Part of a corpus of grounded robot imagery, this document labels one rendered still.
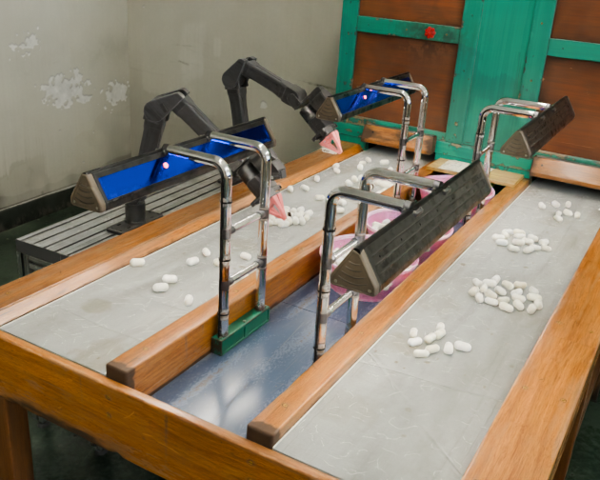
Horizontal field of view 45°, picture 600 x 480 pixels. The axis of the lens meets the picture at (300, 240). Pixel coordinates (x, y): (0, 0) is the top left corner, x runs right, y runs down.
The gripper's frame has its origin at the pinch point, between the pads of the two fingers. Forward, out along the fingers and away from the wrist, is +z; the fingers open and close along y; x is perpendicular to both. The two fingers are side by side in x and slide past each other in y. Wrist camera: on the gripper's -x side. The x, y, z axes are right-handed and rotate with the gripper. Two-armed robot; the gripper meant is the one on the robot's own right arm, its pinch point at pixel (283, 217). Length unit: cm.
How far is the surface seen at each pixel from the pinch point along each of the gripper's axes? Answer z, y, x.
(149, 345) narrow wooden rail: 13, -79, -12
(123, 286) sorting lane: -5, -59, 6
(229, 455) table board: 39, -90, -26
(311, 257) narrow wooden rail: 16.2, -16.8, -11.6
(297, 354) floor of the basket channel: 33, -51, -17
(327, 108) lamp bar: -16.9, 14.3, -27.1
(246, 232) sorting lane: -2.2, -13.0, 4.3
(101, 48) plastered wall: -169, 135, 127
